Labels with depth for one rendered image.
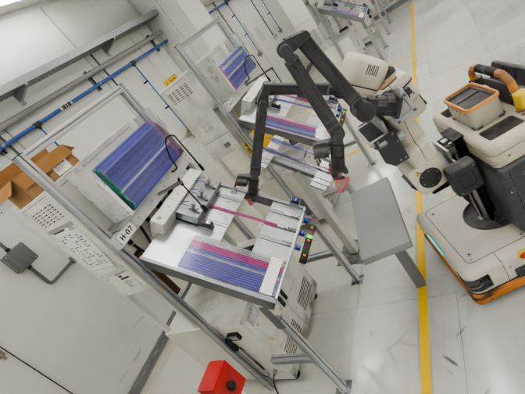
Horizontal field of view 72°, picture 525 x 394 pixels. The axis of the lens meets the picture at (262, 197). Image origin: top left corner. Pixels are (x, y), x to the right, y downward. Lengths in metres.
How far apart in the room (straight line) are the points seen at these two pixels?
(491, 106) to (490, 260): 0.71
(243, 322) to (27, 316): 1.73
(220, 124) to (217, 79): 0.35
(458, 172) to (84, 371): 2.91
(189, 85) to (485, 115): 2.01
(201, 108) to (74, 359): 2.16
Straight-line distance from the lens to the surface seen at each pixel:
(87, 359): 3.38
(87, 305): 3.39
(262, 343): 2.16
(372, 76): 1.62
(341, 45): 6.25
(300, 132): 2.87
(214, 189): 2.17
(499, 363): 2.06
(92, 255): 2.12
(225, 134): 3.03
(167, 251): 1.94
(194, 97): 2.98
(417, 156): 1.79
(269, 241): 2.00
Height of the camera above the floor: 1.77
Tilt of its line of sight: 23 degrees down
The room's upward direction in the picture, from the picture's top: 39 degrees counter-clockwise
